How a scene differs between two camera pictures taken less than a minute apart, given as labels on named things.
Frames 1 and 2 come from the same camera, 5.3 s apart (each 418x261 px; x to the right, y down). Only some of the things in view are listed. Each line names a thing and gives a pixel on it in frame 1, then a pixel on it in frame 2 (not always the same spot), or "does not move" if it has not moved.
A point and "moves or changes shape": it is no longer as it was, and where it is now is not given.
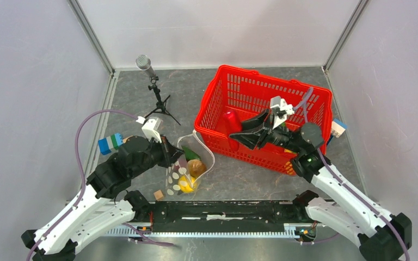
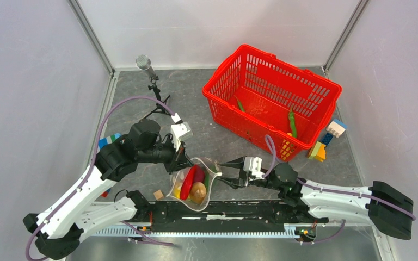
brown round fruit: [196, 168] to [198, 192]
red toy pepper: [232, 125] to [187, 185]
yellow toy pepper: [191, 184] to [177, 192]
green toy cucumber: [190, 154] to [206, 181]
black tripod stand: [161, 107] does not move
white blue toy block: [338, 128] does not move
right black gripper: [251, 138] to [243, 180]
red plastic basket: [233, 96] moves or changes shape
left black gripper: [171, 153] does not move
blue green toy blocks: [108, 144] does not move
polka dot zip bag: [182, 178] to [210, 169]
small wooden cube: [158, 195] does not move
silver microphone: [143, 62] does not move
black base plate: [220, 216] does not move
